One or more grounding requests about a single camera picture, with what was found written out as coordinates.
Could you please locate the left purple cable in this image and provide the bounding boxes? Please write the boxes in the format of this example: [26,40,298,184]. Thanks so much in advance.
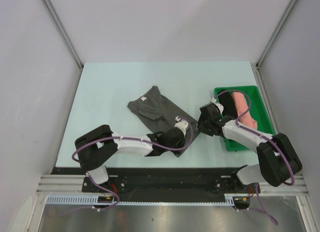
[71,116,195,164]

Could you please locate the grey t shirt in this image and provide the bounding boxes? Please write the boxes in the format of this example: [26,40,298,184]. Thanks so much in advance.
[127,86,200,157]

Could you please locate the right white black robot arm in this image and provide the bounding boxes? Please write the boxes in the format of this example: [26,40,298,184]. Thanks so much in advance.
[197,102,303,193]

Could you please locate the aluminium corner post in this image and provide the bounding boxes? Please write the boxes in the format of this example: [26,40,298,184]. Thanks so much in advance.
[40,0,84,71]
[255,0,299,69]

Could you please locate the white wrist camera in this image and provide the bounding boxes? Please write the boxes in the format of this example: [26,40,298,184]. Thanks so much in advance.
[211,97,224,114]
[174,116,190,135]

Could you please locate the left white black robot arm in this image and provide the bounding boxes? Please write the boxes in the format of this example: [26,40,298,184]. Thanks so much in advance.
[71,119,194,192]

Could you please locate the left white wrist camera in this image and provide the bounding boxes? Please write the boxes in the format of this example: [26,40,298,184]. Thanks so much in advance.
[174,116,190,135]

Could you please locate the purple cable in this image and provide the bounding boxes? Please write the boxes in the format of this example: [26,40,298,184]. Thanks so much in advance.
[71,116,195,164]
[214,89,296,187]

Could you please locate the right aluminium corner post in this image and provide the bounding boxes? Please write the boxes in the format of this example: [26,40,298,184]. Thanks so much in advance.
[255,0,299,69]

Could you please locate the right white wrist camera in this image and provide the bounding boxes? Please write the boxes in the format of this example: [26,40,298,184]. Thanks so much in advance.
[211,97,224,114]

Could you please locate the green plastic tray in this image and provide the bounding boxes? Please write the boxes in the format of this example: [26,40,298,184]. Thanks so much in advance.
[214,85,275,152]

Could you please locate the white slotted cable duct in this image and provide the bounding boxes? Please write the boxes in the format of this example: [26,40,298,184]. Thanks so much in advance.
[46,195,117,206]

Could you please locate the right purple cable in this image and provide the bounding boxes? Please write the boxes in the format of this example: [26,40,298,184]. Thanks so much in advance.
[214,89,296,187]

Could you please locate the pink rolled t shirt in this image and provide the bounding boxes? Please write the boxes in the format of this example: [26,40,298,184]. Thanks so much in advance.
[231,92,258,130]

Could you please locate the left aluminium corner post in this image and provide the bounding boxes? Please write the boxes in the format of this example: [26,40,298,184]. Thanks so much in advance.
[40,0,84,71]

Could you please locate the aluminium frame rail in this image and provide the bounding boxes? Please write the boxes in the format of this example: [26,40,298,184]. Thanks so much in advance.
[36,175,85,195]

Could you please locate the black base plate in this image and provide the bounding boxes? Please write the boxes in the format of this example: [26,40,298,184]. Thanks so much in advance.
[51,166,262,203]

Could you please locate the black rolled t shirt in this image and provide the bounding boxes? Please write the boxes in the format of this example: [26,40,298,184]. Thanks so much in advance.
[218,89,238,119]

